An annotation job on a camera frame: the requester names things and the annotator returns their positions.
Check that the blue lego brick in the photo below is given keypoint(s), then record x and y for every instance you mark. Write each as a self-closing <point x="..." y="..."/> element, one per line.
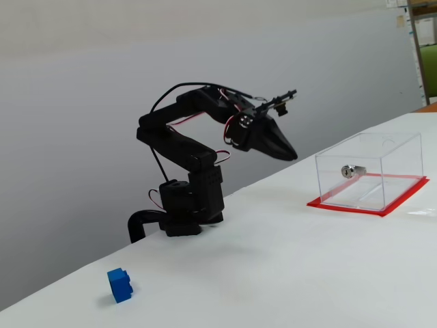
<point x="119" y="285"/>

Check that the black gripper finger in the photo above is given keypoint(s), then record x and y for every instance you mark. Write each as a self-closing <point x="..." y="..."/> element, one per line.
<point x="278" y="136"/>
<point x="269" y="150"/>

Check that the white paper label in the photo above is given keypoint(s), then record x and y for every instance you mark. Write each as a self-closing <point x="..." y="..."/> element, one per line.
<point x="396" y="3"/>

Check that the black table clamp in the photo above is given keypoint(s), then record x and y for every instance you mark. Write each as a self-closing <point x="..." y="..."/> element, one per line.
<point x="134" y="227"/>

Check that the green panel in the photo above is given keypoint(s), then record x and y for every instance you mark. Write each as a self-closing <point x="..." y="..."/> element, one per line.
<point x="430" y="71"/>

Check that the grey metal shelf post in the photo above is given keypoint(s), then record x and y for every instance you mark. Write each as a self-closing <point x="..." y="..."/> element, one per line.
<point x="417" y="51"/>

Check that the silver cylinder lock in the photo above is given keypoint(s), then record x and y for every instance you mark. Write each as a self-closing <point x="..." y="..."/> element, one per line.
<point x="348" y="171"/>

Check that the white cardboard box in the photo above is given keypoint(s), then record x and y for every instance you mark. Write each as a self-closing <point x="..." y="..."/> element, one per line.
<point x="426" y="30"/>

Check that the brown wooden table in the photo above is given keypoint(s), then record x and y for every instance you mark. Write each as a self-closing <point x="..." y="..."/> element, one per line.
<point x="426" y="108"/>

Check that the red tape frame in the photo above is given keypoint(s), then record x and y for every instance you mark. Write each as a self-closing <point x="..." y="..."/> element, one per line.
<point x="341" y="209"/>

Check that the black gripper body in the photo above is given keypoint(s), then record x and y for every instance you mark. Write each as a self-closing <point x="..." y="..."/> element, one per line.
<point x="260" y="137"/>

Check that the orange sticky note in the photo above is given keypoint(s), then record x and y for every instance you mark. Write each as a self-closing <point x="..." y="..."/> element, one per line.
<point x="399" y="21"/>

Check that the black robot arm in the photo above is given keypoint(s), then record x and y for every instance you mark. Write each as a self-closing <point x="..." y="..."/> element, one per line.
<point x="177" y="143"/>

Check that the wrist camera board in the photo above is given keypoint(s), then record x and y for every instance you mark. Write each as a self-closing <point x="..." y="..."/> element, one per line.
<point x="280" y="109"/>

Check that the transparent plastic box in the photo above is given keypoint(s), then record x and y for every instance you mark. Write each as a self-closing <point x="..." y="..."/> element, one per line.
<point x="358" y="147"/>

